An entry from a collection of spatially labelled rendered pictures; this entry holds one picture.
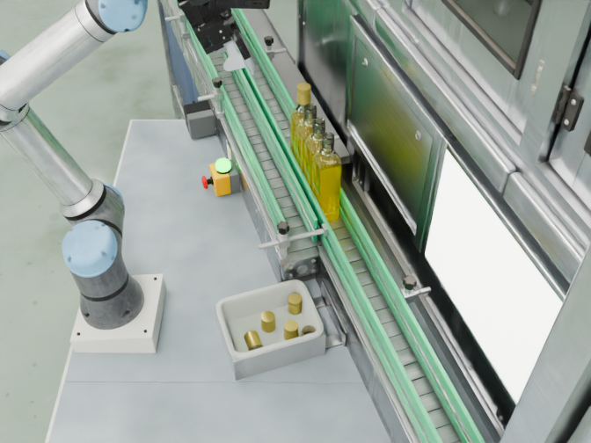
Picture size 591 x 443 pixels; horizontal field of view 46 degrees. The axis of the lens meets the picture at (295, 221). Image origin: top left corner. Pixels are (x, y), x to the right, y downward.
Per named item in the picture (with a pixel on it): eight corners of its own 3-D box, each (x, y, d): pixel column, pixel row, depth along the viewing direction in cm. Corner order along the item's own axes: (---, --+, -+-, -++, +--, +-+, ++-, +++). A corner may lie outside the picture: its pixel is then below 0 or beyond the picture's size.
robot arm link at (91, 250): (74, 301, 159) (54, 262, 149) (79, 258, 168) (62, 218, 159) (127, 294, 159) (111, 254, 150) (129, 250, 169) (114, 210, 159)
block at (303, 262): (320, 274, 176) (320, 256, 171) (284, 284, 174) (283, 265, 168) (315, 264, 178) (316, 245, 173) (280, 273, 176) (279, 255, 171)
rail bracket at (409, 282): (429, 317, 159) (437, 279, 149) (401, 325, 158) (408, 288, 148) (421, 303, 162) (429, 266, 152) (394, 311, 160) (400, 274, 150)
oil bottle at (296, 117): (316, 176, 191) (317, 112, 175) (296, 180, 190) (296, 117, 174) (309, 163, 195) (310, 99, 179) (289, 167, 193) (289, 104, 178)
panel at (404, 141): (536, 416, 131) (591, 305, 106) (521, 420, 130) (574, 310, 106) (353, 127, 190) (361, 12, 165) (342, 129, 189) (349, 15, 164)
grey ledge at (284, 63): (348, 179, 204) (351, 149, 196) (320, 186, 202) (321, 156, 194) (254, 17, 266) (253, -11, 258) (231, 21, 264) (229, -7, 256)
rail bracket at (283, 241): (327, 253, 171) (329, 218, 162) (261, 271, 167) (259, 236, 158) (323, 244, 173) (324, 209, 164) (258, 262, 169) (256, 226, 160)
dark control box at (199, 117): (215, 135, 223) (214, 114, 217) (191, 141, 221) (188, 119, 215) (209, 120, 228) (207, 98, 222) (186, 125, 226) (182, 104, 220)
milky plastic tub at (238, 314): (325, 353, 167) (327, 332, 160) (235, 381, 162) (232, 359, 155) (302, 298, 178) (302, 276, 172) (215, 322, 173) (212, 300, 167)
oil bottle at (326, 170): (339, 220, 180) (343, 156, 164) (318, 225, 178) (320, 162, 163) (331, 205, 183) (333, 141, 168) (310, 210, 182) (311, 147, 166)
